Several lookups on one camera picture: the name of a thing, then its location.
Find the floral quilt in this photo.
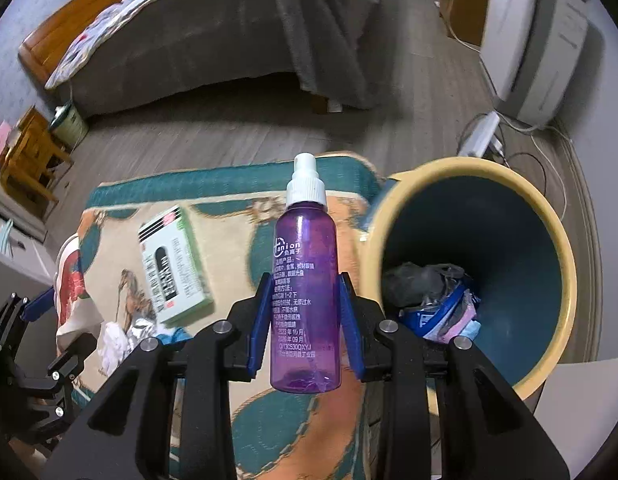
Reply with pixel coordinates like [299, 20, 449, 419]
[44, 0, 158, 90]

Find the white green medicine box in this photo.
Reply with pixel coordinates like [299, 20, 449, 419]
[138, 206, 212, 325]

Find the wooden headboard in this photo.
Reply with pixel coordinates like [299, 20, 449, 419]
[18, 0, 120, 87]

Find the green white small bin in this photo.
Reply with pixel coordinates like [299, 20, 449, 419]
[48, 101, 88, 150]

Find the white power cable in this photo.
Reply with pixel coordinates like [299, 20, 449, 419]
[445, 0, 570, 224]

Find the white board panel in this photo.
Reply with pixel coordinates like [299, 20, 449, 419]
[534, 358, 618, 479]

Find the purple pink pouch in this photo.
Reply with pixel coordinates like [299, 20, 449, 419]
[436, 289, 480, 344]

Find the white power strip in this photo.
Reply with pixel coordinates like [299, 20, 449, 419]
[458, 110, 504, 158]

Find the bed with grey cover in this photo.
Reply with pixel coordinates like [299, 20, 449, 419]
[50, 0, 378, 116]

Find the black cable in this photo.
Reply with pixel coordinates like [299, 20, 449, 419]
[455, 112, 550, 198]

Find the red white snack wrapper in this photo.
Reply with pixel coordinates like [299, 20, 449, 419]
[54, 234, 104, 353]

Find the teal yellow trash bin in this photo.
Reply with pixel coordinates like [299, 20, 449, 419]
[356, 157, 577, 399]

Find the white air purifier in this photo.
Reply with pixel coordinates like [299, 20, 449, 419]
[480, 0, 589, 127]

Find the crumpled blue glove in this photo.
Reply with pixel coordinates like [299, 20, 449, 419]
[155, 327, 192, 346]

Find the wooden stool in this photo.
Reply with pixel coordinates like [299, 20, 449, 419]
[0, 106, 74, 220]

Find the clear blue plastic wrapper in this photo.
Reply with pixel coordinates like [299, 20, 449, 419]
[399, 282, 468, 344]

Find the purple spray bottle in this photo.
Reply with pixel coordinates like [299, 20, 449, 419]
[270, 153, 340, 394]

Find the patterned teal orange rug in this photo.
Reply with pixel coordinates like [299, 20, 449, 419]
[76, 162, 370, 479]

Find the black printed plastic bag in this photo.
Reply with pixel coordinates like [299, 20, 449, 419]
[382, 262, 465, 309]

